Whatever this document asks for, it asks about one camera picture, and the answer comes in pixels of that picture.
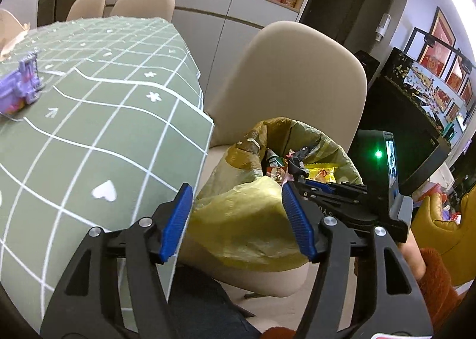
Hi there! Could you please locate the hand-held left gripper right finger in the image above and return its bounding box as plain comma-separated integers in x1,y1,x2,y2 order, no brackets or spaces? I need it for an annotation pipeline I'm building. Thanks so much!
281,182,434,339

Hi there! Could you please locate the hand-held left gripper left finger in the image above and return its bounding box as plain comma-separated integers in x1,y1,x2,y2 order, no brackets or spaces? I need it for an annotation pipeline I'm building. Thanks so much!
39,183,193,339

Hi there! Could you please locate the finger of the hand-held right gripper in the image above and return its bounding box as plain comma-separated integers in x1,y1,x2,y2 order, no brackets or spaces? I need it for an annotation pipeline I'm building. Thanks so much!
309,181,368,196
288,160,367,213

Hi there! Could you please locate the yellow plastic trash bag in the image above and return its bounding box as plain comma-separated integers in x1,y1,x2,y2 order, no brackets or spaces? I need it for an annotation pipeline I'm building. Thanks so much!
188,117,365,270

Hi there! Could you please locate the beige trash bin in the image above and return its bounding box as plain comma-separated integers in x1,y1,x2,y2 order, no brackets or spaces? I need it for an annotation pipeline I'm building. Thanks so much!
178,242,320,297

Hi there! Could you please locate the person's right forearm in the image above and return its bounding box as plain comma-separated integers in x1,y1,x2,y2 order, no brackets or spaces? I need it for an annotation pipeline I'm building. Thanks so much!
400,238,465,325

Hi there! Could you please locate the yellow snack packet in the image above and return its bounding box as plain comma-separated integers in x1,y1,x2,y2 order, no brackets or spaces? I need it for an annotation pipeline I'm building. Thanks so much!
307,162,341,183

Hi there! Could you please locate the dark snack packet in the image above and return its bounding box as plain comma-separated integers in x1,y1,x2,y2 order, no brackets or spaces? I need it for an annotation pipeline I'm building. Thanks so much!
265,149,289,179

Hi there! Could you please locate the person's jeans leg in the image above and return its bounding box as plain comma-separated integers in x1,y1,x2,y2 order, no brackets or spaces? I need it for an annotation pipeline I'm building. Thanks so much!
164,265,261,339

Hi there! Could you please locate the beige dining chair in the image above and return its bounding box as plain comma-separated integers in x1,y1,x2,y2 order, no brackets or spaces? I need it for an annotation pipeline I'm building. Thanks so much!
201,21,369,176
66,0,107,22
109,0,175,23

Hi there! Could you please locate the green checked tablecloth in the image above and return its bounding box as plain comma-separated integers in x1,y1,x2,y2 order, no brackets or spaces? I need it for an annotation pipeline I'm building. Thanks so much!
0,16,215,310

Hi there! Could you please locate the purple toy vehicle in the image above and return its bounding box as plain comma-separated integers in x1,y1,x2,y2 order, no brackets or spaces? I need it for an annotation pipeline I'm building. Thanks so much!
0,47,47,117

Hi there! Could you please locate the white printed food cover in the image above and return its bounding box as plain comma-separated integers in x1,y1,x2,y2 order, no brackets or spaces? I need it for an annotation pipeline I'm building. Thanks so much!
0,8,28,61

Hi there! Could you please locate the white wall intercom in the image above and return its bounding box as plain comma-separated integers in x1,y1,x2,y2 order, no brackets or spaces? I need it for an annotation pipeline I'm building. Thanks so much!
375,14,391,42

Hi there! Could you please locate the red framed wall picture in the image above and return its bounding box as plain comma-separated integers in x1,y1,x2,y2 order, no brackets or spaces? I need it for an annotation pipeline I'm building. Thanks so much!
430,7,456,49

